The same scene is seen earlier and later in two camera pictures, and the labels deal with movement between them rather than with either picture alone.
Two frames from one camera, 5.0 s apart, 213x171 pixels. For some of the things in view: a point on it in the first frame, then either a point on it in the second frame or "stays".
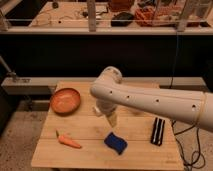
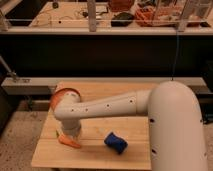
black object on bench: [123, 19] stays
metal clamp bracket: [8, 71] stays
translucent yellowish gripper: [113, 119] to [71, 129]
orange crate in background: [160, 17] stays
